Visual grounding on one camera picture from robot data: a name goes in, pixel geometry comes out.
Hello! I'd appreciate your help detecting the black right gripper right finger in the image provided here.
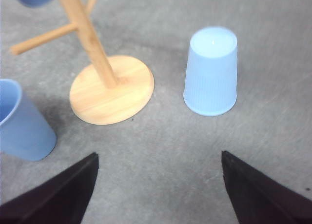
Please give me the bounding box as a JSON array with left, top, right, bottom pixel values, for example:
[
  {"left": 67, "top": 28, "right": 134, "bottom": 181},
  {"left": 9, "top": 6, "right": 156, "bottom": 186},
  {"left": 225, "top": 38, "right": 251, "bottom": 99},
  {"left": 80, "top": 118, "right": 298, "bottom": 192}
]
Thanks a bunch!
[{"left": 221, "top": 151, "right": 312, "bottom": 224}]

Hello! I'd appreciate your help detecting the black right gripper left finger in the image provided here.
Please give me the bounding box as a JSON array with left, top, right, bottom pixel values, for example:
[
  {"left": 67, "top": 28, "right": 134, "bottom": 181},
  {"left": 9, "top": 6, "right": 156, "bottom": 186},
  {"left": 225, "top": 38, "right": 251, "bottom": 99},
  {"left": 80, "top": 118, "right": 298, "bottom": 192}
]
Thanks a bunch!
[{"left": 0, "top": 152, "right": 99, "bottom": 224}]

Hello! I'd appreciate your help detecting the blue ribbed cup front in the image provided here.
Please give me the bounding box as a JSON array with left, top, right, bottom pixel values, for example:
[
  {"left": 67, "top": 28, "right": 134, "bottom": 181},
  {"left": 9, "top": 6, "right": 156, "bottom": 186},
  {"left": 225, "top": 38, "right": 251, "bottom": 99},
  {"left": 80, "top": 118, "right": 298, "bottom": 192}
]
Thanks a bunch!
[{"left": 0, "top": 79, "right": 57, "bottom": 162}]

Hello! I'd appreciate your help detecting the wooden mug tree stand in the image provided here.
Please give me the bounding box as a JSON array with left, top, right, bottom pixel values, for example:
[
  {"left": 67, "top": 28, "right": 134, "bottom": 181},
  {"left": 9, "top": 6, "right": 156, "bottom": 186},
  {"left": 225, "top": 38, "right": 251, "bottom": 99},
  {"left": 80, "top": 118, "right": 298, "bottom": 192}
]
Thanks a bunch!
[{"left": 11, "top": 0, "right": 155, "bottom": 125}]

